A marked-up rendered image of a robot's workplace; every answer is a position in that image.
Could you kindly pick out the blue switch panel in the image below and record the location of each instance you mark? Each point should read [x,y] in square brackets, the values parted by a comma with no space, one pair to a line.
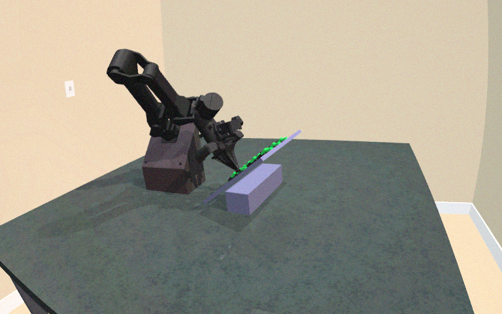
[250,192]

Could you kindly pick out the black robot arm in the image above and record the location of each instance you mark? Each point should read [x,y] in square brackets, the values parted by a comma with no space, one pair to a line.
[166,118]

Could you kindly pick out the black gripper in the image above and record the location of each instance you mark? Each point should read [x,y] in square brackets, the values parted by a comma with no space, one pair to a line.
[222,148]

